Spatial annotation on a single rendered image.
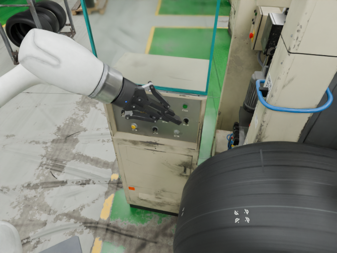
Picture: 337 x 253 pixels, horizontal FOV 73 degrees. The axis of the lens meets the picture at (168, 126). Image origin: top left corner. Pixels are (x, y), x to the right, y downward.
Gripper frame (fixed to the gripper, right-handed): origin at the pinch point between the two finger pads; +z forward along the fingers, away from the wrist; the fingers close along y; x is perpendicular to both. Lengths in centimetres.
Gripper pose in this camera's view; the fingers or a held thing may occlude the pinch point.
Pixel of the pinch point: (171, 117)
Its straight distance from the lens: 70.6
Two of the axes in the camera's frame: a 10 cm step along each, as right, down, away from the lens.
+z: 7.2, 3.2, 6.2
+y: -6.3, 6.8, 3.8
